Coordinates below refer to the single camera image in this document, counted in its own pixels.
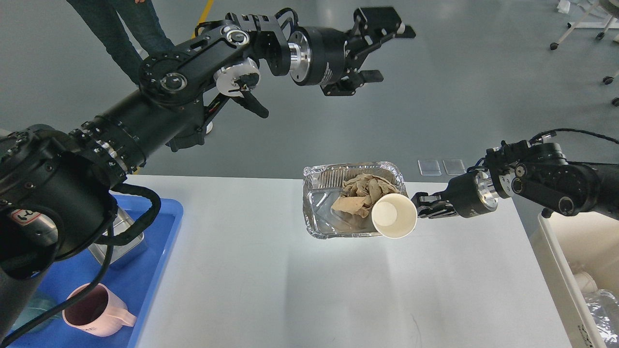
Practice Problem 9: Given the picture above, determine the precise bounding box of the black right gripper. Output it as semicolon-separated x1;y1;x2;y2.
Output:
411;171;499;219

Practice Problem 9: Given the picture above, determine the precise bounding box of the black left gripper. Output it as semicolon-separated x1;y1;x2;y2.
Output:
288;6;416;97

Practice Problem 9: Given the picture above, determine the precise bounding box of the white paper cup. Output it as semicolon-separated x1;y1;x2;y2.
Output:
370;193;418;239

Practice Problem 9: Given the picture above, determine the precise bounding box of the brown paper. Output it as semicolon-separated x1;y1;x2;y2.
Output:
331;174;399;218

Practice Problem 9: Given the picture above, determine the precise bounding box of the aluminium foil tray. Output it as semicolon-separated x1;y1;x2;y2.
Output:
303;161;407;239

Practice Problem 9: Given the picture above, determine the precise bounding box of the stainless steel rectangular tray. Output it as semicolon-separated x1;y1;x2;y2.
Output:
88;207;147;269

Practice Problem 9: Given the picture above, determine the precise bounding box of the pink ribbed mug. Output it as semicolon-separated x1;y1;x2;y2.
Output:
62;284;137;337

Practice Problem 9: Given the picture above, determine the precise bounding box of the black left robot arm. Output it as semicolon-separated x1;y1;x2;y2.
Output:
0;6;416;348

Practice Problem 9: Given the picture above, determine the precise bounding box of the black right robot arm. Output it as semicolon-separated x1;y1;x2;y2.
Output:
412;129;619;219

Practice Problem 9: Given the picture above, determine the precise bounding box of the clear floor plate left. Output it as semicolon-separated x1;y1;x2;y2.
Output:
417;159;442;176

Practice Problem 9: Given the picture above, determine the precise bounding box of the clear floor plate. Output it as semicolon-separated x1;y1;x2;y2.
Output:
442;159;467;176
417;159;442;176

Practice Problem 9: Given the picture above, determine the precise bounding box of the clear floor plate right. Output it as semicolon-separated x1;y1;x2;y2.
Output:
442;159;467;176

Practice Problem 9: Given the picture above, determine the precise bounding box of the beige plastic bin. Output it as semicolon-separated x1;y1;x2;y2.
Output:
529;212;619;348

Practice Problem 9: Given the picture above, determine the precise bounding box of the white cup in bin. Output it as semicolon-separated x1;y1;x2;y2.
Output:
573;271;599;294

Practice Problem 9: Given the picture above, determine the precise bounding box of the person in dark clothes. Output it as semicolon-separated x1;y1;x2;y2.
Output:
68;0;175;85

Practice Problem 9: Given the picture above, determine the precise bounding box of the white rolling chair base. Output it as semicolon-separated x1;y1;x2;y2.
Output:
549;0;618;109

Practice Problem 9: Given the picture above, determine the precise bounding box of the teal ceramic mug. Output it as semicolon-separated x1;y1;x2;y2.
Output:
10;294;62;334

